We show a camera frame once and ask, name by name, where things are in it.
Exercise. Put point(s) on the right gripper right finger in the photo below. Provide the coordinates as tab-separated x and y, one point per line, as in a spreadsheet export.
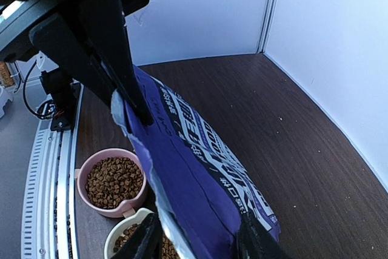
253	241

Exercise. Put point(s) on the front aluminium rail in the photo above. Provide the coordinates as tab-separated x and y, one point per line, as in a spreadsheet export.
48	228

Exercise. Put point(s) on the brown kibble in cream bowl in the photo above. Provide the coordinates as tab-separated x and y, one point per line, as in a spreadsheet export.
168	250

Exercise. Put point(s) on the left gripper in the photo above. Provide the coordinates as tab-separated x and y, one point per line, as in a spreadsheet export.
93	47

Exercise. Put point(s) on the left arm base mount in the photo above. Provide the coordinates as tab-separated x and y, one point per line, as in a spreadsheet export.
65	93

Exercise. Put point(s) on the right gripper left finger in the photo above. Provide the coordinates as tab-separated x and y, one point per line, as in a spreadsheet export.
146	242

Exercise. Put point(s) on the brown kibble in pink bowl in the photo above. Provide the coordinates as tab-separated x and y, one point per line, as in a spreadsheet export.
113	180

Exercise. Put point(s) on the cream cat-shaped bowl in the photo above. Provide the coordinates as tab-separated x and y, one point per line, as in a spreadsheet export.
123	231

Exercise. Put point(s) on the purple pet food bag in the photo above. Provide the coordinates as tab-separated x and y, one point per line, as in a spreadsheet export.
200	186

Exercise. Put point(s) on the pink cat-shaped bowl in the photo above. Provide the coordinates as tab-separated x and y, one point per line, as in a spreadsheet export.
126	207

